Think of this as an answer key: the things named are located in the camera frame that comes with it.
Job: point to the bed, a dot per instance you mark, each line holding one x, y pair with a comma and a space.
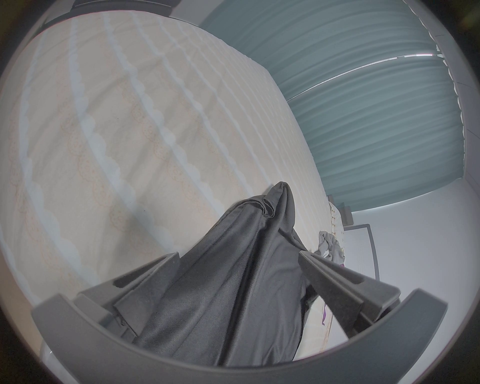
112, 131

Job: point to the black T-shirt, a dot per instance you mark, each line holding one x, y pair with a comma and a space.
232, 292

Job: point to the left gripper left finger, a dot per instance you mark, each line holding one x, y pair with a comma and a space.
101, 307

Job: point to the blue-green curtain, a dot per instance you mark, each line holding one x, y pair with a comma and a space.
375, 142
318, 45

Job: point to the grey bedside table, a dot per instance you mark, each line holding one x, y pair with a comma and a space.
347, 214

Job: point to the grey garment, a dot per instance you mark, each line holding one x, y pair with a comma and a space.
332, 247

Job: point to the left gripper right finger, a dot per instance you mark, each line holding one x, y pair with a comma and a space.
348, 303

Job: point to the white printed pillow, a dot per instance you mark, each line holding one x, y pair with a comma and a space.
336, 221

